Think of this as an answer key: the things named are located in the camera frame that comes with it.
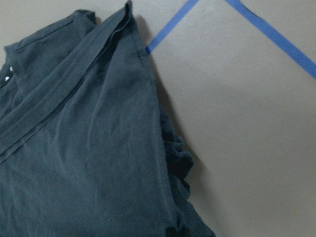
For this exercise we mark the black printed t-shirt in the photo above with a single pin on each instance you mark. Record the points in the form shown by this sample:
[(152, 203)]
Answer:
[(86, 148)]

